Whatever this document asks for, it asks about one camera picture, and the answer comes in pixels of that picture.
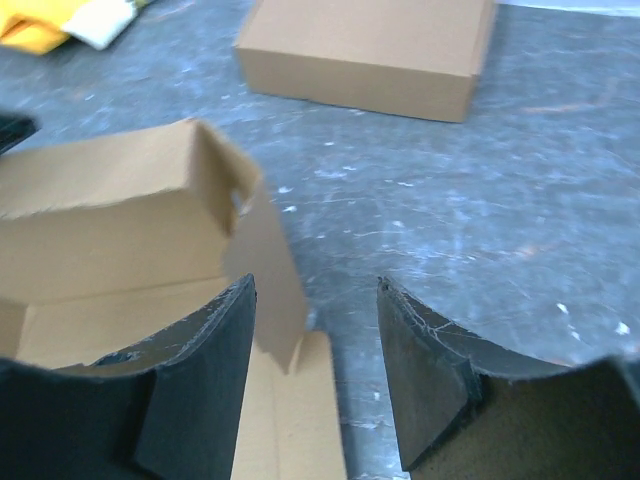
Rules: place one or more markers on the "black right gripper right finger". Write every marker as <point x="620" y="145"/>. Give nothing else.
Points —
<point x="467" y="408"/>

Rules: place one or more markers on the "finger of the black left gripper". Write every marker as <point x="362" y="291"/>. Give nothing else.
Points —
<point x="15" y="128"/>

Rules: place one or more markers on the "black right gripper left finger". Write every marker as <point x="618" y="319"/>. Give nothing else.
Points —
<point x="166" y="407"/>

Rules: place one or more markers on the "brown cardboard box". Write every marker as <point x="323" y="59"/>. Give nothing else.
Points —
<point x="412" y="58"/>
<point x="107" y="241"/>

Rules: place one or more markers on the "folded brown cardboard box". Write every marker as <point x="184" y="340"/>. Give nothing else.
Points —
<point x="412" y="58"/>

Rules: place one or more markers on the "yellow cloth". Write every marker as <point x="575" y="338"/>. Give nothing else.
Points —
<point x="35" y="27"/>

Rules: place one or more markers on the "white patterned cloth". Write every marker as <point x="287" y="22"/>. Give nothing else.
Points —
<point x="99" y="22"/>

